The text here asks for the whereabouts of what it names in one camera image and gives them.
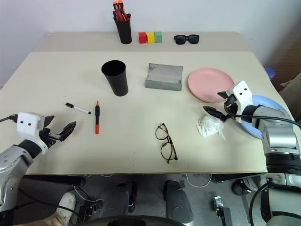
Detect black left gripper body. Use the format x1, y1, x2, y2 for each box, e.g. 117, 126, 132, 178
38, 128, 66, 149

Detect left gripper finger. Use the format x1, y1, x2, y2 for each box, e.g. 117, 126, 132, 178
58, 121, 78, 142
43, 115, 55, 130

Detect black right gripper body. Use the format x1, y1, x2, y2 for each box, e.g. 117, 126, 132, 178
223, 94, 238, 119

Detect pink plate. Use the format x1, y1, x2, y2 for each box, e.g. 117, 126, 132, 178
187, 67, 236, 104

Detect white marker with black cap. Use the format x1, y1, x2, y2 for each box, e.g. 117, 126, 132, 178
64, 102, 92, 115

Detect red and black pen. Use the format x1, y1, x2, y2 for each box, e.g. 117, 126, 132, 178
95, 100, 101, 135

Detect tortoiseshell eyeglasses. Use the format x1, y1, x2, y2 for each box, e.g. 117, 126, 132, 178
155, 122, 179, 164

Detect grey tray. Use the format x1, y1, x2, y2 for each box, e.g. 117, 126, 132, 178
144, 63, 184, 92

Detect crumpled white tissue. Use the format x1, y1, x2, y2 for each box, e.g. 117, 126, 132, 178
196, 115, 227, 142

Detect blue plate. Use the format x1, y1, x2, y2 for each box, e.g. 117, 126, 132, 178
239, 94, 295, 140

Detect blue round object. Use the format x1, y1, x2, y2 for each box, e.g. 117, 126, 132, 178
264, 67, 276, 80

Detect cardboard box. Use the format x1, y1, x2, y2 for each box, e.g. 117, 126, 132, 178
278, 72, 301, 114

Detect black sunglasses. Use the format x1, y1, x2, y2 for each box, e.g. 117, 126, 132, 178
174, 34, 200, 45

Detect black plastic cup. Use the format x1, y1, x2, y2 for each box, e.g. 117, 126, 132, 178
101, 60, 129, 97

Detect white sneaker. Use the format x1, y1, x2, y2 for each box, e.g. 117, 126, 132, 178
55, 191, 77, 225

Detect black shoe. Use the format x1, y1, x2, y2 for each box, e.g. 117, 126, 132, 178
231, 179, 250, 196

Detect beige trouser leg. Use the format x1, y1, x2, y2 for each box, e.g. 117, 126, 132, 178
41, 211, 71, 226

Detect black metal floor clamp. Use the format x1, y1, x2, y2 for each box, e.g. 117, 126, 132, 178
78, 202, 103, 220

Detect dark rounded shape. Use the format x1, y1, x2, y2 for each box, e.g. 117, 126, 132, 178
116, 180, 138, 214
163, 180, 194, 226

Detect black pen holder cup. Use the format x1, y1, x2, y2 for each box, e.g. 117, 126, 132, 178
113, 13, 133, 45

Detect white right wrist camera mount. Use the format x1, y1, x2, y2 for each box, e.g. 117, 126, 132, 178
227, 80, 254, 123

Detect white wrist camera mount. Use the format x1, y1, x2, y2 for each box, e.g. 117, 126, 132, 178
227, 80, 254, 123
16, 112, 49, 155

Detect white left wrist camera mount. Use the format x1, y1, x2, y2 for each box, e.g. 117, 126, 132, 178
16, 112, 49, 155

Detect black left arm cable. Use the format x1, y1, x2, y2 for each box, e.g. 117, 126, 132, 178
0, 114, 18, 123

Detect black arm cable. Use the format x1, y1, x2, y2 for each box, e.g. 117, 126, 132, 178
0, 114, 18, 123
223, 103, 301, 129

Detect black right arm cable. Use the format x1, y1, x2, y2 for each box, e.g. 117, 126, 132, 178
223, 103, 301, 129

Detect black table frame bar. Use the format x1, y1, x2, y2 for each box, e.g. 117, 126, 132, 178
21, 175, 87, 188
211, 173, 268, 184

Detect white floor cable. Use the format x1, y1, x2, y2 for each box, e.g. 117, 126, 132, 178
186, 174, 213, 188

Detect metal floor bracket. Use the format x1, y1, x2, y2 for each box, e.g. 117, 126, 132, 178
213, 195, 233, 226

